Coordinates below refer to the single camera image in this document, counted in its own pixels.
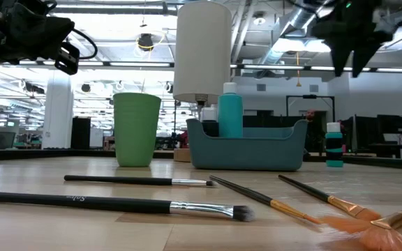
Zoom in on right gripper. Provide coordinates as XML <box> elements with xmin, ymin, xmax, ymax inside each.
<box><xmin>311</xmin><ymin>0</ymin><xmax>396</xmax><ymax>78</ymax></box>

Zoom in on small teal paint bottle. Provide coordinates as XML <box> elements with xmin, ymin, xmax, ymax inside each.
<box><xmin>325</xmin><ymin>121</ymin><xmax>344</xmax><ymax>168</ymax></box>

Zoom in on large teal paint bottle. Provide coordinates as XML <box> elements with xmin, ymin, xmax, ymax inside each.
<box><xmin>217</xmin><ymin>82</ymin><xmax>244</xmax><ymax>139</ymax></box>

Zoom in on small black paint bottle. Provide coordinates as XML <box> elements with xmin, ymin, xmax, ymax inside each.
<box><xmin>200</xmin><ymin>107</ymin><xmax>219</xmax><ymax>137</ymax></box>

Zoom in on thin black silver-ferrule brush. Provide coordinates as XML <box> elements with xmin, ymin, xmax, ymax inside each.
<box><xmin>64</xmin><ymin>174</ymin><xmax>216</xmax><ymax>188</ymax></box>

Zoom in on orange fan paintbrush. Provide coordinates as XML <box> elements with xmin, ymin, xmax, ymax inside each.
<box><xmin>321</xmin><ymin>201</ymin><xmax>402</xmax><ymax>251</ymax></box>

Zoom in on black brush with white print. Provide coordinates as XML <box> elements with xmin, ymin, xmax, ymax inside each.
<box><xmin>0</xmin><ymin>191</ymin><xmax>256</xmax><ymax>223</ymax></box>

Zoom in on gold-ferrule round paintbrush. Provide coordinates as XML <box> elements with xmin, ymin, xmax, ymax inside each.
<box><xmin>209</xmin><ymin>174</ymin><xmax>324</xmax><ymax>225</ymax></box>

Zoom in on person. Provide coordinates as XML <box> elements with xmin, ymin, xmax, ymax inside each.
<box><xmin>304</xmin><ymin>108</ymin><xmax>327</xmax><ymax>154</ymax></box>

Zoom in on black background monitor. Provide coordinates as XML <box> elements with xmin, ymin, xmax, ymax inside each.
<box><xmin>377</xmin><ymin>114</ymin><xmax>402</xmax><ymax>135</ymax></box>

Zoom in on white building column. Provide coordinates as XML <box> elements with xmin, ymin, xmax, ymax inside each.
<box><xmin>42</xmin><ymin>75</ymin><xmax>75</xmax><ymax>150</ymax></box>

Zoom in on black cabinet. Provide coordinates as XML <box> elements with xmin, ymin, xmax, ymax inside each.
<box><xmin>70</xmin><ymin>116</ymin><xmax>92</xmax><ymax>150</ymax></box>

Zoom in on green plastic cup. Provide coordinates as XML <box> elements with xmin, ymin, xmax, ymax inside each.
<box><xmin>112</xmin><ymin>92</ymin><xmax>162</xmax><ymax>168</ymax></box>

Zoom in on teal plastic bin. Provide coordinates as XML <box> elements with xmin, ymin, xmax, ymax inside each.
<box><xmin>186</xmin><ymin>118</ymin><xmax>309</xmax><ymax>172</ymax></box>

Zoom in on white shade wooden base lamp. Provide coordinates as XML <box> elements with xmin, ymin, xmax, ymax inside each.
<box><xmin>172</xmin><ymin>1</ymin><xmax>232</xmax><ymax>163</ymax></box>

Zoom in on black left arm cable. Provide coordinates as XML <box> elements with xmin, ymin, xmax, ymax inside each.
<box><xmin>70</xmin><ymin>29</ymin><xmax>98</xmax><ymax>60</ymax></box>

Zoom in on black portal frame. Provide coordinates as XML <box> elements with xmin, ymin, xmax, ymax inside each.
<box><xmin>285</xmin><ymin>94</ymin><xmax>336</xmax><ymax>123</ymax></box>

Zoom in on yellow hanging cord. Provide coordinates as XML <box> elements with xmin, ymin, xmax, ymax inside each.
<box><xmin>295</xmin><ymin>52</ymin><xmax>302</xmax><ymax>88</ymax></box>

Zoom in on silver ventilation duct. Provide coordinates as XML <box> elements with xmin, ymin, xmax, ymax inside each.
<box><xmin>256</xmin><ymin>6</ymin><xmax>322</xmax><ymax>67</ymax></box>

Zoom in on black metal table frame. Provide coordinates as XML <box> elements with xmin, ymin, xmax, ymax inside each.
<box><xmin>0</xmin><ymin>146</ymin><xmax>402</xmax><ymax>172</ymax></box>

